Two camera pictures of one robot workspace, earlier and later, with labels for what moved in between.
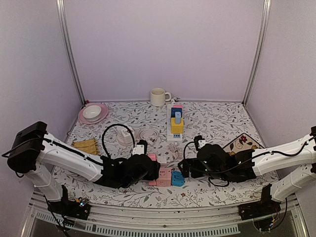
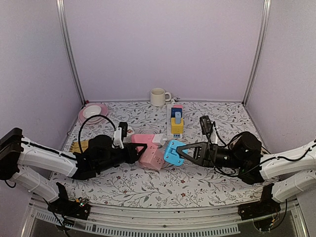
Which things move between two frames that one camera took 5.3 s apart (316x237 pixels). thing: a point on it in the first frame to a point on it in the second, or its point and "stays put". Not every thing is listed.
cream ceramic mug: (158, 97) stays put
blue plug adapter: (177, 178) to (171, 154)
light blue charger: (177, 115) stays put
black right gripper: (185, 170) to (203, 149)
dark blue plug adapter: (174, 110) stays put
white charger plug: (162, 159) to (159, 138)
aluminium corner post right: (266, 14) stays put
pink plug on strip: (178, 106) stays put
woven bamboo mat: (89, 145) stays put
